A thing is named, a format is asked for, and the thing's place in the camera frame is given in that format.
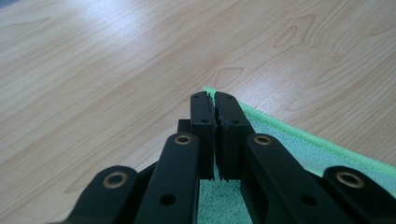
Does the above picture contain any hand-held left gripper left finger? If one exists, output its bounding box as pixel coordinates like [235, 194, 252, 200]
[177, 91, 218, 182]

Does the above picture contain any green cloth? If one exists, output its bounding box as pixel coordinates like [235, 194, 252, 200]
[196, 86, 396, 224]

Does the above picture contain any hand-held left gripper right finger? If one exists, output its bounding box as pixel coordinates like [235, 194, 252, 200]
[214, 91, 257, 182]

